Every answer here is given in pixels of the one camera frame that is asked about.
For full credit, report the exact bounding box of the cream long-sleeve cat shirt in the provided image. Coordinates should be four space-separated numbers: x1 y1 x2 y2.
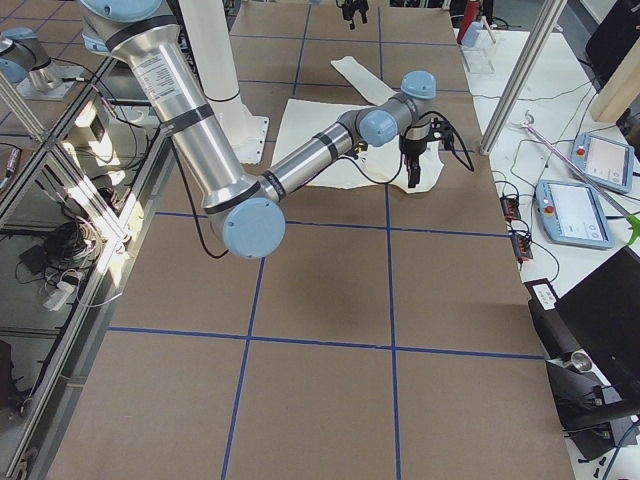
270 56 446 196

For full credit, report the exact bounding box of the steel cup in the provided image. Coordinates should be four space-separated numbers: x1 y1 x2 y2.
562 350 593 374

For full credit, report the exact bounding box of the blue teach pendant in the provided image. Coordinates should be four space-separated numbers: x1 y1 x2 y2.
535 180 615 250
571 133 635 194

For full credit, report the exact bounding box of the blue plastic cup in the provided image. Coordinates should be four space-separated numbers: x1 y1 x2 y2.
461 21 484 48

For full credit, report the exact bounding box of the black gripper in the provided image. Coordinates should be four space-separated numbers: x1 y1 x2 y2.
402 119 435 189
335 0 369 30

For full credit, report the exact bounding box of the black box with label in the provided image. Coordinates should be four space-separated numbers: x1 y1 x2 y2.
524 279 563 357

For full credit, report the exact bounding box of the aluminium frame post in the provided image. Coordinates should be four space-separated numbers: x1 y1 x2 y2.
480 0 568 156

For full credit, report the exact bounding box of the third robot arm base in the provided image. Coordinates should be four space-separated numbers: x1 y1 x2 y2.
1 27 85 101

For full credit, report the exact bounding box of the black monitor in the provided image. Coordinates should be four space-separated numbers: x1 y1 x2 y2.
556 246 639 397

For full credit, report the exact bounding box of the red cylinder bottle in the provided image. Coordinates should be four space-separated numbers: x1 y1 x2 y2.
459 0 481 34

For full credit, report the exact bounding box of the near blue teach pendant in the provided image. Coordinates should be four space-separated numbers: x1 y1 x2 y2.
535 180 615 250

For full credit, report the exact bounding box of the metal reacher grabber tool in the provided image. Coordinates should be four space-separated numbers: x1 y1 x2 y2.
513 114 639 249

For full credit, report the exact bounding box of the far blue teach pendant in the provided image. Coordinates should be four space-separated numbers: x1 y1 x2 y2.
571 133 635 194

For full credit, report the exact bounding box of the clear acrylic rack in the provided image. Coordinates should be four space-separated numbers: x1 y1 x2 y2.
461 30 497 74

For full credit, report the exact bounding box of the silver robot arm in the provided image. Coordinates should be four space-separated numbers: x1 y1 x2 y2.
81 1 436 259

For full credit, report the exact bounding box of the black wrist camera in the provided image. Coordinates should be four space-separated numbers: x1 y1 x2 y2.
431 118 455 151

